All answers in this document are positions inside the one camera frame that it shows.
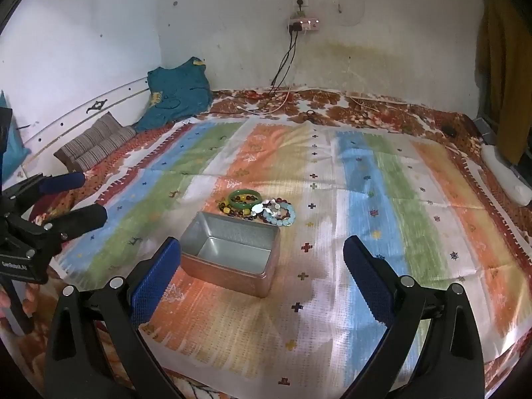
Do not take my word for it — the light blue bead bracelet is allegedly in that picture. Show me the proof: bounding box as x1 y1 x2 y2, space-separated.
262 200 297 227

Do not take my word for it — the mustard hanging garment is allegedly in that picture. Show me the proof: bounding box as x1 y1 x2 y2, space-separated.
475 0 532 165

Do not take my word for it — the multicoloured bead bracelet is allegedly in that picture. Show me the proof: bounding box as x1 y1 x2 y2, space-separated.
218 200 259 219

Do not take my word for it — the teal shirt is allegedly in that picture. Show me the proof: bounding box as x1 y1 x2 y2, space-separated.
136 57 212 133

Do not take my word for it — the white cable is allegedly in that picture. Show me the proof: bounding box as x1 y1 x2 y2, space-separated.
237 87 292 115

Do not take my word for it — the silver metal tin box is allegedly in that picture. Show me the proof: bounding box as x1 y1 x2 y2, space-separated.
180 211 281 299

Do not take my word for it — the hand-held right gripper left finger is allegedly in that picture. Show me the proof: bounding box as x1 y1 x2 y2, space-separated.
44 236 188 399

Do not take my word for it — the teal cloth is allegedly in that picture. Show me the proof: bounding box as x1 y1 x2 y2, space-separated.
0 90 32 159

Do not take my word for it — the colourful striped mat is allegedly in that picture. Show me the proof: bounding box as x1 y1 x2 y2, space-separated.
56 118 532 387

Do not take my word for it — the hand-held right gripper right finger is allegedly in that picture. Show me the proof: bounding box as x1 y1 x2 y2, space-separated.
341 235 486 399

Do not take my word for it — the brown striped cushion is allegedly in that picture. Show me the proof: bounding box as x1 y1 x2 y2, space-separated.
54 112 137 172

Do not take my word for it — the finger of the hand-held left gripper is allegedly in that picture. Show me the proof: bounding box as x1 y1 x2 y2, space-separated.
0 172 86 217
0 203 108 259

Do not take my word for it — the black power cable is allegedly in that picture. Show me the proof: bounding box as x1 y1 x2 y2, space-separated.
273 30 301 93
269 30 295 90

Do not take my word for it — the white shell bead bracelet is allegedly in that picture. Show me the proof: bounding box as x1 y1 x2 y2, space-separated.
249 200 276 217

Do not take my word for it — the pink white power strip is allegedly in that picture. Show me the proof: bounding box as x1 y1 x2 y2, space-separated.
288 17 320 33

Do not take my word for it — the green jade bangle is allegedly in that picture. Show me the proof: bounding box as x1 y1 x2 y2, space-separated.
228 190 263 211

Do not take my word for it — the white headboard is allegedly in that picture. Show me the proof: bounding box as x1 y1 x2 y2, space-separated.
17 75 163 175

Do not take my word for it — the white bolster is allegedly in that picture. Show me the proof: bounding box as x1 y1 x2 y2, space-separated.
481 145 532 206

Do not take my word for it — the grey metal frame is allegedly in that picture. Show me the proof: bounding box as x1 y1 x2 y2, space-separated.
476 116 496 139

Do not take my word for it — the striped colourful bedsheet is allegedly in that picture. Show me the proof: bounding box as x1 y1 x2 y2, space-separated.
0 87 532 399

